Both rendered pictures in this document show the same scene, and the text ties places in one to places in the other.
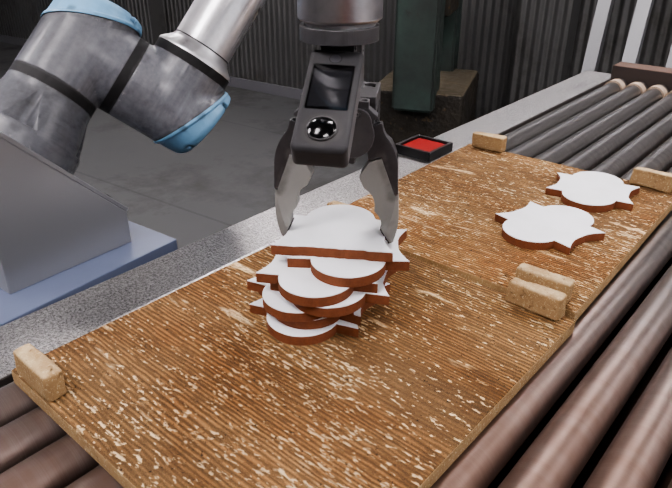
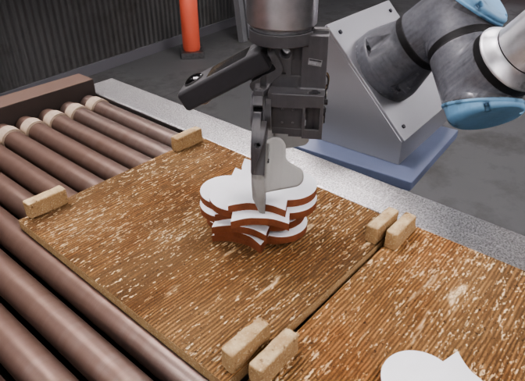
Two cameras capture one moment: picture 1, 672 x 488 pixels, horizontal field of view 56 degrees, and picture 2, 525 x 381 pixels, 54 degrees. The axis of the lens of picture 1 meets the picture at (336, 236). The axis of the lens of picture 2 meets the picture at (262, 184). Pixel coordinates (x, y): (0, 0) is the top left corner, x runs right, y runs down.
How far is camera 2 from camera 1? 0.80 m
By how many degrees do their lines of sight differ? 76
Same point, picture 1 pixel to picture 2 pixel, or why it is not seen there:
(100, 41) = (439, 14)
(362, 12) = (251, 17)
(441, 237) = (391, 302)
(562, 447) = (86, 346)
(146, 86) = (442, 59)
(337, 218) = not seen: hidden behind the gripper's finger
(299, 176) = not seen: hidden behind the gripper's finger
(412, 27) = not seen: outside the picture
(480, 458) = (94, 302)
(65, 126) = (388, 62)
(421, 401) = (137, 266)
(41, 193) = (351, 94)
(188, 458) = (121, 188)
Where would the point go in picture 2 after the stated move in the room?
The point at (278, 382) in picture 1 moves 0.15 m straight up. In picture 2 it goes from (171, 211) to (160, 115)
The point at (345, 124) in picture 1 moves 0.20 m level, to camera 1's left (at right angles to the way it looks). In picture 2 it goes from (194, 83) to (210, 34)
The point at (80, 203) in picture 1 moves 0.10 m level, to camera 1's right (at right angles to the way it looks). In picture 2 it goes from (372, 115) to (382, 139)
